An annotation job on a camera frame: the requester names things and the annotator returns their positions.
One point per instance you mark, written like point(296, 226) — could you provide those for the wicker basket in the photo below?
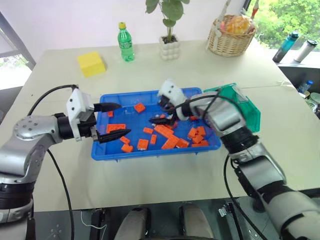
point(230, 42)

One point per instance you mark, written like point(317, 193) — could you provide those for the long orange toy brick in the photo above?
point(163, 131)

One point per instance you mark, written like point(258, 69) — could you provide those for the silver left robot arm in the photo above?
point(27, 147)

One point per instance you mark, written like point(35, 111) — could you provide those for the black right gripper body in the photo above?
point(165, 101)

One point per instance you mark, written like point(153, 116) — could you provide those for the blue plastic bin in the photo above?
point(115, 152)

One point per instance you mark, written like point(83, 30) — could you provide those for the green plant in white pot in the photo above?
point(170, 47)

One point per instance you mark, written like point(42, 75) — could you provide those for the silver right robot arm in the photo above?
point(252, 155)

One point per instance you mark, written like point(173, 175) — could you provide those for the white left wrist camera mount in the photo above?
point(74, 105)

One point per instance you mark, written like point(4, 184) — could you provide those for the silver thermos bottle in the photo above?
point(305, 51)

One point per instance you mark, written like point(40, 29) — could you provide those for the clear bottle with blue cap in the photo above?
point(305, 86)

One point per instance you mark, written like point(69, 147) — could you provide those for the grey rounded robot leg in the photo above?
point(133, 223)
point(196, 222)

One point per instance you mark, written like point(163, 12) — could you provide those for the teal and black water bottle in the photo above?
point(285, 47)

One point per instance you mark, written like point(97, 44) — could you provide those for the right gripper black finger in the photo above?
point(162, 121)

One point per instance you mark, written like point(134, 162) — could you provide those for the green soda bottle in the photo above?
point(126, 45)

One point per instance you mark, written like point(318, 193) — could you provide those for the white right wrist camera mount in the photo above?
point(171, 90)

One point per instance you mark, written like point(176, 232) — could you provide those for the yellow sponge block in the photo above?
point(91, 64)

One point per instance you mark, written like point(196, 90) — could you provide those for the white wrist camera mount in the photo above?
point(74, 105)
point(171, 90)

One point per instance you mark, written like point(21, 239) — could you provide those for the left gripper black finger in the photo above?
point(113, 135)
point(107, 106)

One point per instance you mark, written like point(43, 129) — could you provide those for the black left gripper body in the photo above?
point(87, 128)

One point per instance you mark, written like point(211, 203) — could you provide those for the orange fruit bag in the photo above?
point(237, 25)

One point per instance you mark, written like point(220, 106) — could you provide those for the green plastic bin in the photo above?
point(251, 110)

